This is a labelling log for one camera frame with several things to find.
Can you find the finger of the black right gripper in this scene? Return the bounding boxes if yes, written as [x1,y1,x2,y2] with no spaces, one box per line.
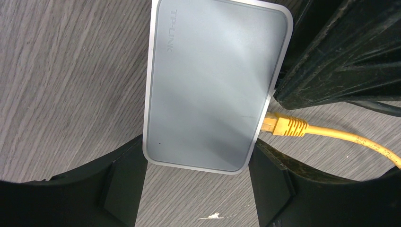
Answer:
[274,0,401,117]

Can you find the white switch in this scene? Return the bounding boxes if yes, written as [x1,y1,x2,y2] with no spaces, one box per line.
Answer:
[142,0,293,175]

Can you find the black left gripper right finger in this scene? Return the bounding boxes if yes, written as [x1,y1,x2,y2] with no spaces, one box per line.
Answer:
[249,140,401,227]

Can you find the yellow ethernet cable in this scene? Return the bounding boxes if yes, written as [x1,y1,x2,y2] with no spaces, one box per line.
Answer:
[259,112,401,170]

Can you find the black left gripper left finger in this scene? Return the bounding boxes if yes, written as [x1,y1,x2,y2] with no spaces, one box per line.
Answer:
[0,136,148,227]

